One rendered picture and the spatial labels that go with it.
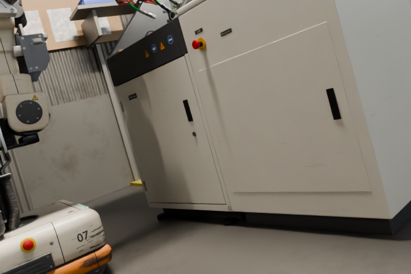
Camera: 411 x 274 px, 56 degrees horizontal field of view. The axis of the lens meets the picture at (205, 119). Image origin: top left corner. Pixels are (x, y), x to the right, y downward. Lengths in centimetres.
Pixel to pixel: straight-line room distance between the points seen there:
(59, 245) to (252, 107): 90
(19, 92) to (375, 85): 138
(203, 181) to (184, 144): 20
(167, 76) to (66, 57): 206
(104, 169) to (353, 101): 282
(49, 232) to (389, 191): 119
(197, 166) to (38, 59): 84
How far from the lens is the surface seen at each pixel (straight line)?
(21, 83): 180
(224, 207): 177
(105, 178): 372
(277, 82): 138
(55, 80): 371
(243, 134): 153
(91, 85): 377
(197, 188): 186
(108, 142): 373
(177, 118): 183
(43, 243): 161
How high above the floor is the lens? 56
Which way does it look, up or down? 2 degrees down
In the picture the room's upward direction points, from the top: 16 degrees counter-clockwise
